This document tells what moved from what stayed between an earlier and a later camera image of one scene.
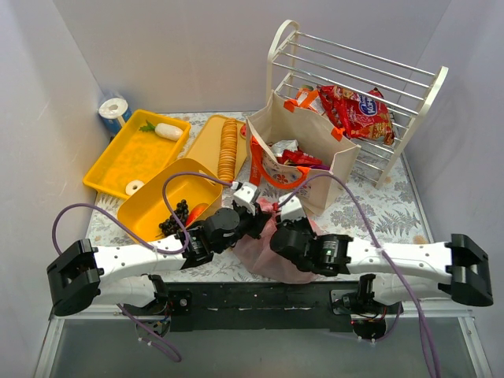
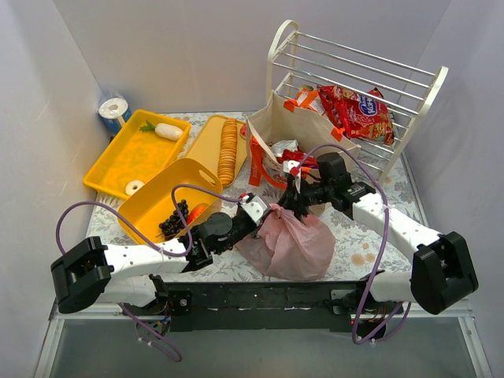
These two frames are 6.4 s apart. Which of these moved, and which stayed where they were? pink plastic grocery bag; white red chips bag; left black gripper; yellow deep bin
Moved: pink plastic grocery bag
Stayed: left black gripper; white red chips bag; yellow deep bin
